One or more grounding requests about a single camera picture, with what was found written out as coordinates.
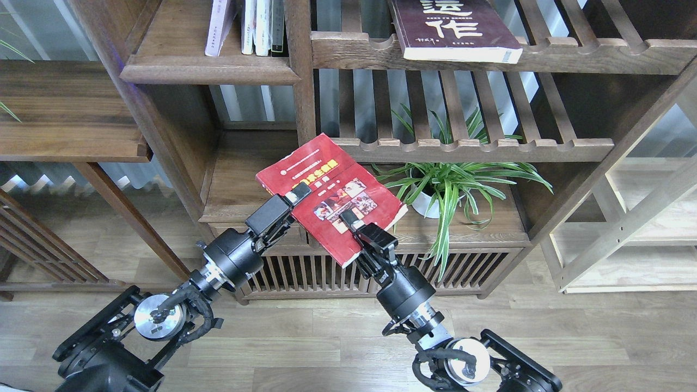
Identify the slatted cabinet door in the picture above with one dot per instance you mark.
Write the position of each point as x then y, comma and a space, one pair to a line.
314, 274
476, 271

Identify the dark upright book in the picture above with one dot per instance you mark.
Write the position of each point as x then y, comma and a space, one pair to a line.
278, 38

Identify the dark slatted wooden panel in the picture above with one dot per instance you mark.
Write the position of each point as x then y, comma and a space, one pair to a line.
40, 248

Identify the red paperback book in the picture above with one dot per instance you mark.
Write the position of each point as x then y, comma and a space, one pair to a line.
338, 183

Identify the white plant pot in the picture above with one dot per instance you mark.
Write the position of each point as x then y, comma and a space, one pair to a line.
427, 207

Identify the dark maroon book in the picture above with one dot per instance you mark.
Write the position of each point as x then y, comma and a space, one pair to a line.
459, 31

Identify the white upright book left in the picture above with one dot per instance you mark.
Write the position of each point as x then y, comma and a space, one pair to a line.
248, 27

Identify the right slatted cabinet door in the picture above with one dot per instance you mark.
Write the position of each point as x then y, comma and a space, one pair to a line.
476, 271

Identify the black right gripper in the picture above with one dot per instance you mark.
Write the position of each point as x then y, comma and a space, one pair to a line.
404, 292

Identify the left slatted cabinet door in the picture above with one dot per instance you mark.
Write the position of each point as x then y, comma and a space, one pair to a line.
314, 274

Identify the white paperback book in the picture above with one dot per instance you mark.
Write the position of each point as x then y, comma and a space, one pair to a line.
222, 16

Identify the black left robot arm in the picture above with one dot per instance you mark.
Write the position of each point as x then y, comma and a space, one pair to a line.
124, 346

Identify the white upright book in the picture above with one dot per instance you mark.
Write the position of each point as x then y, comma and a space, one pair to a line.
262, 39
248, 27

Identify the light wooden rack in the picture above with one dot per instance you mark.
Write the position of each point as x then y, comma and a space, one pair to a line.
636, 231

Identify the dark wooden side shelf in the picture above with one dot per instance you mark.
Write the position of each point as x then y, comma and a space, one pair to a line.
70, 112

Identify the white upright book middle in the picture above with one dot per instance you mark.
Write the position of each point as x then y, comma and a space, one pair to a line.
262, 39

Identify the dark wooden bookshelf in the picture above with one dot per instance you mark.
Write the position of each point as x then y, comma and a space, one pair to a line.
591, 80

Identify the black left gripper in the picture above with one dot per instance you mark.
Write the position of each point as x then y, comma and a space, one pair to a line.
236, 256

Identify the green spider plant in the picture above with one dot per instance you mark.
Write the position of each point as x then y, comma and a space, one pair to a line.
453, 185

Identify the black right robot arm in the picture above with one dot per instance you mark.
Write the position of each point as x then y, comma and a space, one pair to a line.
442, 362

